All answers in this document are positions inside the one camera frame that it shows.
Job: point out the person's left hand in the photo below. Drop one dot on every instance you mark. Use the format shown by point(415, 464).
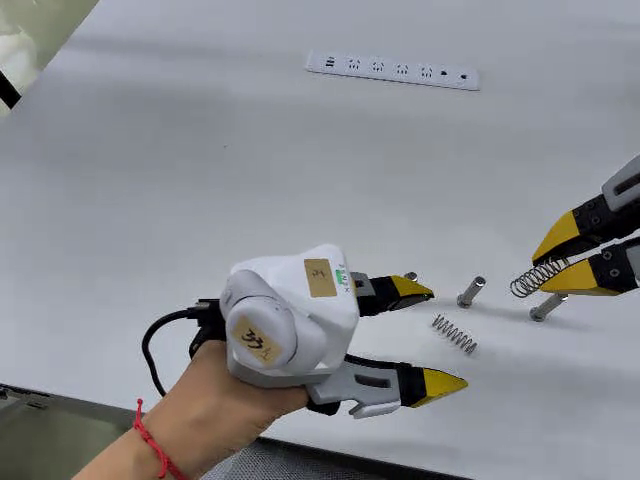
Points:
point(225, 395)

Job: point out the metal coil spring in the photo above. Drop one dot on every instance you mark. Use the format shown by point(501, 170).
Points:
point(537, 276)
point(454, 334)

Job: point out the white power strip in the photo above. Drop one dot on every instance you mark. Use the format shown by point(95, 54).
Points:
point(392, 70)

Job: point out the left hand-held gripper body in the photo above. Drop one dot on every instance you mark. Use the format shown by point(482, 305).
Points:
point(295, 320)

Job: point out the person's left forearm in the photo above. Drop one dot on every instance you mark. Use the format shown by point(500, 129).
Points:
point(120, 457)

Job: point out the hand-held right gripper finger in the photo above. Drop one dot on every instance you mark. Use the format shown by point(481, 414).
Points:
point(595, 272)
point(585, 227)

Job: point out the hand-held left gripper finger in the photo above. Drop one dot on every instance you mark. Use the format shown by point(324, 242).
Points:
point(395, 292)
point(390, 387)

